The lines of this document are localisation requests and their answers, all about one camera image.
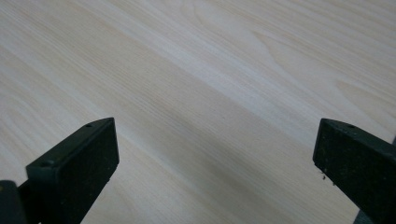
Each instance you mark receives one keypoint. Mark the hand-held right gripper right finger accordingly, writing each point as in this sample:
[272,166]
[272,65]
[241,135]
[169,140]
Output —
[358,165]

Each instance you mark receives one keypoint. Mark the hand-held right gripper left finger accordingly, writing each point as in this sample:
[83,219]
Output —
[74,174]

